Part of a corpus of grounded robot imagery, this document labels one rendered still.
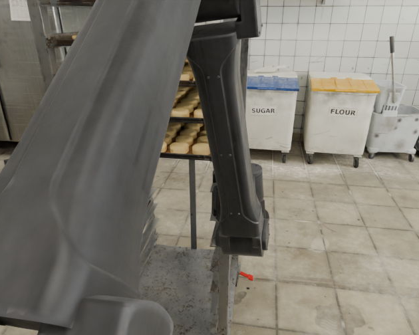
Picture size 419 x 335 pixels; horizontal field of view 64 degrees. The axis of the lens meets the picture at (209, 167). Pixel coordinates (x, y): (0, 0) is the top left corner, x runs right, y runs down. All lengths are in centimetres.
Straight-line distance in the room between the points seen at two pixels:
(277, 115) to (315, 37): 95
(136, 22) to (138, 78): 4
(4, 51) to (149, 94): 332
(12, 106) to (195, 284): 255
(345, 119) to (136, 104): 301
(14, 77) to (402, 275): 328
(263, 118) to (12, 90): 226
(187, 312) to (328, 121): 214
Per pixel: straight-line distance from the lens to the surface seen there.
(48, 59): 94
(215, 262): 108
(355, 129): 318
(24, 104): 351
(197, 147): 88
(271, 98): 301
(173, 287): 164
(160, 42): 19
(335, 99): 307
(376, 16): 372
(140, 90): 16
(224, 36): 37
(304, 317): 177
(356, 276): 205
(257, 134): 312
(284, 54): 362
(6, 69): 351
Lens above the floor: 129
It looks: 25 degrees down
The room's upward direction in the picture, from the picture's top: straight up
